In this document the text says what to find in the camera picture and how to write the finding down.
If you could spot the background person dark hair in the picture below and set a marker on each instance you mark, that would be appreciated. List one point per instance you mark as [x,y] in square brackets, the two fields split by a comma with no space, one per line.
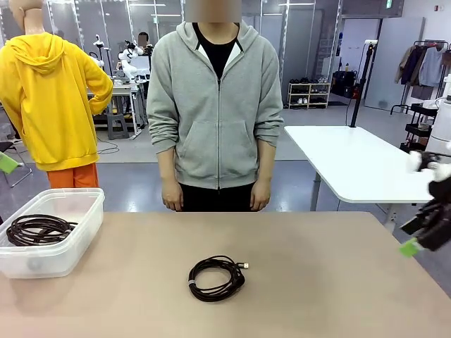
[142,38]

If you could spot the yellow hoodie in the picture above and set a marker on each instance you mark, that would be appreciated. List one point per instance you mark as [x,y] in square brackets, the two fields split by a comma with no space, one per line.
[46,105]

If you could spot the grey partition panel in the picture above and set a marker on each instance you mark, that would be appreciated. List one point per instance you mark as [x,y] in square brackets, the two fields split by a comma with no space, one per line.
[394,63]

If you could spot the person right forearm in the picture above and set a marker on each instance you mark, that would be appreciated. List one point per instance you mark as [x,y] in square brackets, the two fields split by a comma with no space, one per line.
[167,169]

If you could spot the wooden shoe rack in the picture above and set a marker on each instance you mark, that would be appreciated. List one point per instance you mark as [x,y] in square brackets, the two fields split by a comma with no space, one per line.
[309,95]

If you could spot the white cylindrical machine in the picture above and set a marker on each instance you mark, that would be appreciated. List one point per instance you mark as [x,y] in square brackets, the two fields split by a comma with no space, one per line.
[438,130]

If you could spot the orange shorts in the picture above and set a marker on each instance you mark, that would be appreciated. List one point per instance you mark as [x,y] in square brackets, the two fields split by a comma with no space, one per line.
[74,177]

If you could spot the person left forearm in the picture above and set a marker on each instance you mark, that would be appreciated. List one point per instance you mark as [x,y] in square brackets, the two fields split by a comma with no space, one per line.
[265,162]

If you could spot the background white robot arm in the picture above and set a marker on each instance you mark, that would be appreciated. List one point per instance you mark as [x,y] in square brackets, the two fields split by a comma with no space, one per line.
[128,63]

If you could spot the person left hand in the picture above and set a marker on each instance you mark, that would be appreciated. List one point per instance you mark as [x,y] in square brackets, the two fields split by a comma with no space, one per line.
[260,197]

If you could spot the black metal chair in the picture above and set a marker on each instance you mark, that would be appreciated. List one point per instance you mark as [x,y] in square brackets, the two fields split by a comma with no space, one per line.
[19,174]

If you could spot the clothes rack with garments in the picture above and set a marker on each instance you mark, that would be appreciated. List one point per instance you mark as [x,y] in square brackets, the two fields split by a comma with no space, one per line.
[419,67]

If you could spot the grey step stool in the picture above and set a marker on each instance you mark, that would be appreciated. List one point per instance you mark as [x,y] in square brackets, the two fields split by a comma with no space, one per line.
[117,126]

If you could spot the person in grey hoodie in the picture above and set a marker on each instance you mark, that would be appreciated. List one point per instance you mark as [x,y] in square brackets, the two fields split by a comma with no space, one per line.
[215,105]

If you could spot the clear plastic storage container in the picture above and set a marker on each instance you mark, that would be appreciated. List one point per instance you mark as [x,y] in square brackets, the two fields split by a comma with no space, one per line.
[53,260]

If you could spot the metal workbench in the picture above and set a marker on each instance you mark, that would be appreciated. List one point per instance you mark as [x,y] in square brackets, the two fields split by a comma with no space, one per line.
[120,91]

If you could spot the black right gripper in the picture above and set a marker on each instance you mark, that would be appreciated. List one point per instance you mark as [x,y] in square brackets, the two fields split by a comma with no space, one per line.
[437,225]

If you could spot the black utility cart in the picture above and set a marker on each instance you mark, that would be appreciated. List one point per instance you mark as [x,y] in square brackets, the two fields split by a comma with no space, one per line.
[419,126]

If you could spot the black tripod pole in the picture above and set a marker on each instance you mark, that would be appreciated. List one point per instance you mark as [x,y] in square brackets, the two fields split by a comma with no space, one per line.
[363,81]

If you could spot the white table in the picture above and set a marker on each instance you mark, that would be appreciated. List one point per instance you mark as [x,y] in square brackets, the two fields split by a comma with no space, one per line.
[359,158]

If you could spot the person right hand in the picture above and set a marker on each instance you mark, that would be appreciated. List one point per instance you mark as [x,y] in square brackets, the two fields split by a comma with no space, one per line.
[172,199]

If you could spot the black bags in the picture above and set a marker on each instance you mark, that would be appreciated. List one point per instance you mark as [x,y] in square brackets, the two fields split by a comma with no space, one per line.
[343,82]

